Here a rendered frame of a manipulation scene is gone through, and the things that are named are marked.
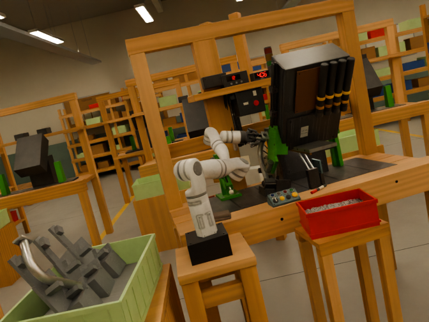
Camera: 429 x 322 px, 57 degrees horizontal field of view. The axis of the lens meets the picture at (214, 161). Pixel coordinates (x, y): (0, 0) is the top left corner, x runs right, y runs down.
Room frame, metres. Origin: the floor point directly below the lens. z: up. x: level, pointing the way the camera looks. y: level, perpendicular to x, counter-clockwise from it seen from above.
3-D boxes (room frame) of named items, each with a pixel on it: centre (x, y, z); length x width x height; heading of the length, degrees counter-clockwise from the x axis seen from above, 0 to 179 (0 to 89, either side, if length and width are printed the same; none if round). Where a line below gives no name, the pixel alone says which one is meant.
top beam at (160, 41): (2.58, -0.38, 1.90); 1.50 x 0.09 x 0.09; 101
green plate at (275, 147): (2.22, -0.37, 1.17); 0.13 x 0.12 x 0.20; 101
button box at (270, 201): (1.96, -0.30, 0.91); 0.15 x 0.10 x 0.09; 101
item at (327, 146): (2.21, -0.53, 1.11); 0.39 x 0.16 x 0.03; 11
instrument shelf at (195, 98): (2.55, -0.39, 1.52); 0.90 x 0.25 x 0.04; 101
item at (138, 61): (2.58, -0.38, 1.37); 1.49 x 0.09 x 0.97; 101
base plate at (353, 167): (2.29, -0.43, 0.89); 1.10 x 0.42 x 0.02; 101
